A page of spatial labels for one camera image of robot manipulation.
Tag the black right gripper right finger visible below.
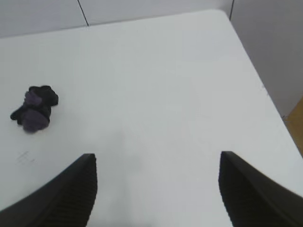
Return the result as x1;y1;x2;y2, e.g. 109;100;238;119
219;151;303;227

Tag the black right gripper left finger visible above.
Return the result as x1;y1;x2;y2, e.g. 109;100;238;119
0;153;98;227

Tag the crumpled purple black cloth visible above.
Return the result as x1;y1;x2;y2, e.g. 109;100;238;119
9;85;59;132

